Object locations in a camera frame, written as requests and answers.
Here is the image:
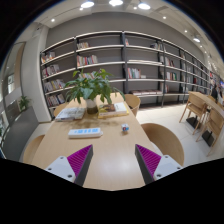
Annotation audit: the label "yellow book stack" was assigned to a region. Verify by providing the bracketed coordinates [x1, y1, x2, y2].
[97, 101, 130, 119]

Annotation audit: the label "round ceiling lights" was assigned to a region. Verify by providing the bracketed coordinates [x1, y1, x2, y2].
[49, 0, 203, 44]

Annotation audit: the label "person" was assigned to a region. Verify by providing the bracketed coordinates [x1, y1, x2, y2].
[210, 83, 224, 104]

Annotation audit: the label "white magazine stack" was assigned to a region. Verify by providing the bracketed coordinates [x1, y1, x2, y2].
[54, 106, 87, 122]

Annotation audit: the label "light wooden side table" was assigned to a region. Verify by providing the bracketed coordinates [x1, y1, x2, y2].
[188, 91, 224, 117]

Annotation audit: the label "grey shelf unit with books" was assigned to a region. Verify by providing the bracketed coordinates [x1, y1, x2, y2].
[39, 30, 218, 118]

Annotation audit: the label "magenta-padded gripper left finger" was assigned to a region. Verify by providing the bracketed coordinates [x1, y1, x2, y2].
[44, 144, 94, 187]

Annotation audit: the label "light wooden curved chair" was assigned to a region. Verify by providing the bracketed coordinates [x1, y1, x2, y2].
[140, 123, 185, 167]
[22, 134, 46, 164]
[53, 102, 70, 118]
[124, 93, 142, 118]

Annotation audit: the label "white power strip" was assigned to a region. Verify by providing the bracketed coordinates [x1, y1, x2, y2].
[67, 127, 104, 139]

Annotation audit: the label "green potted plant, white pot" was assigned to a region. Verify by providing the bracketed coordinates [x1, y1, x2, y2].
[63, 68, 126, 115]

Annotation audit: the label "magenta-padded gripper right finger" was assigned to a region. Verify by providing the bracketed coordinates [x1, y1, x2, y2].
[134, 144, 184, 185]

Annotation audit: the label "wooden slat-back chair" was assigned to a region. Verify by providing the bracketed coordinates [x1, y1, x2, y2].
[179, 93, 206, 135]
[196, 109, 224, 158]

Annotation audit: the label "small green floor plant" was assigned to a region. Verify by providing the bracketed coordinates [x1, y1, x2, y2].
[18, 95, 32, 112]

